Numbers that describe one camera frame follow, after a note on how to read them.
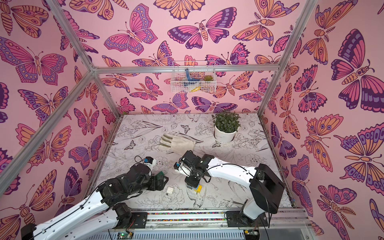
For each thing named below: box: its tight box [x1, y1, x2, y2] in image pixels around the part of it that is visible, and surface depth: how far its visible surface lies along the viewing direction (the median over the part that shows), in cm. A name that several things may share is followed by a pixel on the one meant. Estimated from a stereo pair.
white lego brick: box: [166, 186, 174, 194], surface depth 83 cm
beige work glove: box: [159, 134, 197, 156], surface depth 105 cm
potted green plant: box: [211, 111, 241, 143], surface depth 94 cm
